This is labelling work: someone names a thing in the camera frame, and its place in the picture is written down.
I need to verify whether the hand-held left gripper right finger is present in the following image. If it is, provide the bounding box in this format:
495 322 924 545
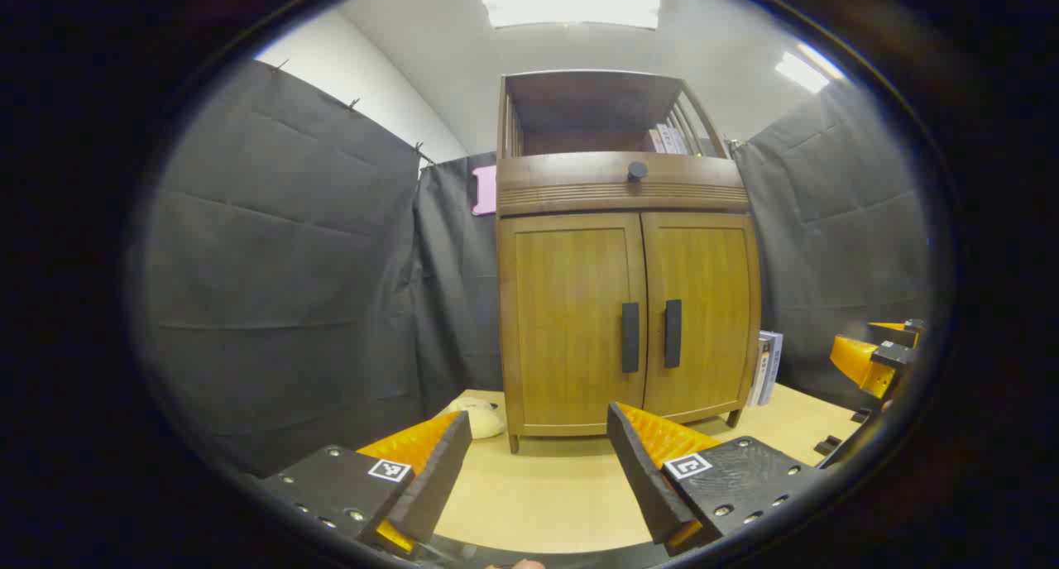
606 402 820 557

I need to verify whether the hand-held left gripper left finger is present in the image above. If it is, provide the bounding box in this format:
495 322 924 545
261 410 472 557

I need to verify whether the wooden shoe cabinet door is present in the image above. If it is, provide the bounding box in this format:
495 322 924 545
641 212 760 425
499 213 648 438

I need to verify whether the wooden double-door shoe cabinet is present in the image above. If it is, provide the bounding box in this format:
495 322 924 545
495 70 762 454

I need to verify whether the cream plush toy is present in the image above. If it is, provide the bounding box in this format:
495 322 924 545
438 397 506 439

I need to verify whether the blue white book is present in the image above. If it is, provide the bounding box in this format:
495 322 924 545
757 330 784 406

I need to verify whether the dark spine book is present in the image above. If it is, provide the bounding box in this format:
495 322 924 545
747 337 770 408

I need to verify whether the black backdrop cloth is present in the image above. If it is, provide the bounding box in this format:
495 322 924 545
132 56 936 479

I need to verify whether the small ceiling light panel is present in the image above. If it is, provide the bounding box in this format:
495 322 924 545
775 44 845 94

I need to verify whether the large ceiling light panel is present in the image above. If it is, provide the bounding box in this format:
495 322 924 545
480 0 661 31

